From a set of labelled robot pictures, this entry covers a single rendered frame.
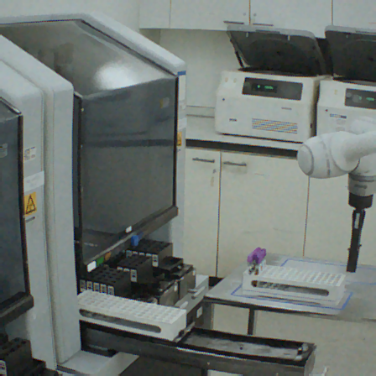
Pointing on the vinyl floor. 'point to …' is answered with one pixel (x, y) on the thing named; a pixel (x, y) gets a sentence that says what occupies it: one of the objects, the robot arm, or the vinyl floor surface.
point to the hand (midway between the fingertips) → (352, 258)
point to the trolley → (223, 292)
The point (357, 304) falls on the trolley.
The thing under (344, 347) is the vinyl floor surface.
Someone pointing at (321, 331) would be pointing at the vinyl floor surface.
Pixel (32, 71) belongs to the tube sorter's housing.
